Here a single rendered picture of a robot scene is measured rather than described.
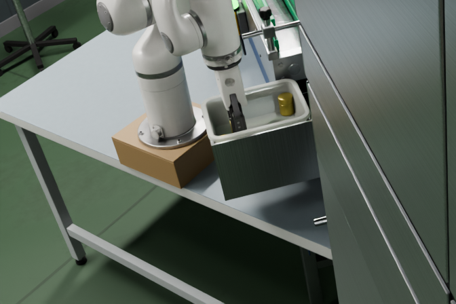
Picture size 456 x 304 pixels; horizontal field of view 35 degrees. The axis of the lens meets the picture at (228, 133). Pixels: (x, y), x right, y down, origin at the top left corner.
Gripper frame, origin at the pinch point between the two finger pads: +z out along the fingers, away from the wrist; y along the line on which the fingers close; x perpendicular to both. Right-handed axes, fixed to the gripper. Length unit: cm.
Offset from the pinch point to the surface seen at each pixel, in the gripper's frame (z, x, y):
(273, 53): -8.7, -11.9, 9.2
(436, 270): -58, -3, -106
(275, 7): -6.4, -18.1, 36.2
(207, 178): 23.6, 10.0, 12.2
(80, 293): 98, 67, 62
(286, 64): -5.0, -14.4, 9.5
